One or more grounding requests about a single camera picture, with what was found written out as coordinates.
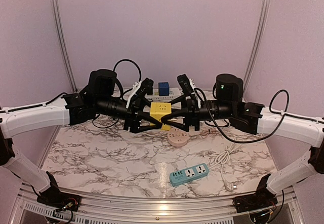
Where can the aluminium frame post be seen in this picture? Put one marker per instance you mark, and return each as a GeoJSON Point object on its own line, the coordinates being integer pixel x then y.
{"type": "Point", "coordinates": [62, 44]}
{"type": "Point", "coordinates": [265, 4]}

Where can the aluminium front rail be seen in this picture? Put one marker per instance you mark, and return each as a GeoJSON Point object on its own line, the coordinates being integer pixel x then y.
{"type": "Point", "coordinates": [97, 208]}

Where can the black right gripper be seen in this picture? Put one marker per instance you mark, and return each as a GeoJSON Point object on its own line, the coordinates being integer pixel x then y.
{"type": "Point", "coordinates": [191, 115]}

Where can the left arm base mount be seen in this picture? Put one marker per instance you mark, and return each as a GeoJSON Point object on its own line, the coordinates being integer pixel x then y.
{"type": "Point", "coordinates": [56, 198]}

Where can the white multicolour power strip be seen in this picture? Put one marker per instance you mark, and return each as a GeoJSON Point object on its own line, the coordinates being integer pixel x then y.
{"type": "Point", "coordinates": [173, 93]}

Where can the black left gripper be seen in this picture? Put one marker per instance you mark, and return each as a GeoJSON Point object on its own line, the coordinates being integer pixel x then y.
{"type": "Point", "coordinates": [131, 121]}

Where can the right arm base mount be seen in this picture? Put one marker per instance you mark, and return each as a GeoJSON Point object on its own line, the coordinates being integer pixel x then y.
{"type": "Point", "coordinates": [261, 198]}

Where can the teal power strip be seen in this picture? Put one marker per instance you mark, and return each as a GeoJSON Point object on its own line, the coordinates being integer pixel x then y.
{"type": "Point", "coordinates": [187, 175]}

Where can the pink round power socket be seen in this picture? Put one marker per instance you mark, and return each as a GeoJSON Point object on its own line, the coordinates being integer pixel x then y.
{"type": "Point", "coordinates": [177, 138]}

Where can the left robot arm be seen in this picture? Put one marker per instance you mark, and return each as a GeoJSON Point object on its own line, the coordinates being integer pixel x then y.
{"type": "Point", "coordinates": [96, 98]}

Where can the left aluminium frame post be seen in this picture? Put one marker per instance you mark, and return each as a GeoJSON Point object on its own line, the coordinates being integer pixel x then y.
{"type": "Point", "coordinates": [62, 44]}

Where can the right aluminium frame post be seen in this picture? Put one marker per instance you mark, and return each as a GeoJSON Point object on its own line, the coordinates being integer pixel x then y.
{"type": "Point", "coordinates": [265, 4]}

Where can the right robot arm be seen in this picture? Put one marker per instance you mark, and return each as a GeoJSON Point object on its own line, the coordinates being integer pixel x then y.
{"type": "Point", "coordinates": [253, 118]}

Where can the yellow cube power socket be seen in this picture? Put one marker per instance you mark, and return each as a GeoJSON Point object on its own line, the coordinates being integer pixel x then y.
{"type": "Point", "coordinates": [160, 109]}

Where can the blue cube power socket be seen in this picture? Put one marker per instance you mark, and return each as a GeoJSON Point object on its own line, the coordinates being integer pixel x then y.
{"type": "Point", "coordinates": [163, 89]}

